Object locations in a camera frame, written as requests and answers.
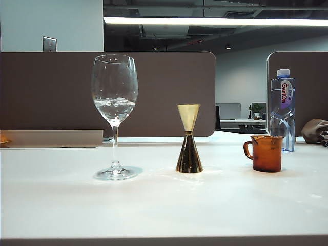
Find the gold double jigger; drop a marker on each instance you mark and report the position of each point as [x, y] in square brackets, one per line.
[189, 156]

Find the small amber measuring cup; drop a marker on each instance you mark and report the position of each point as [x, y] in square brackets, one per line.
[266, 159]

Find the clear wine glass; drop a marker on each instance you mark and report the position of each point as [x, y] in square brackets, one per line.
[114, 89]

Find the clear plastic water bottle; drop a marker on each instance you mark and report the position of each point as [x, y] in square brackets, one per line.
[282, 115]

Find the black office chair back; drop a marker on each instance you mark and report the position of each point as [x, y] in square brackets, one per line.
[218, 118]

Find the grey background desk screen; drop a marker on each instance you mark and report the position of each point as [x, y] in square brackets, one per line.
[229, 110]

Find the white background desk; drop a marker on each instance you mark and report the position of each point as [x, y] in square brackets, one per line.
[243, 122]

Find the green potted plant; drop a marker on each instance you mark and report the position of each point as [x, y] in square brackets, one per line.
[257, 109]

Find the long ceiling light strip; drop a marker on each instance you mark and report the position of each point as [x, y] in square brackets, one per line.
[205, 21]

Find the wide brown desk partition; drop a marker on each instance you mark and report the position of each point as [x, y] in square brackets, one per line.
[51, 89]

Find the metal wall switch plate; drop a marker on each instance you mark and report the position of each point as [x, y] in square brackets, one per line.
[50, 44]

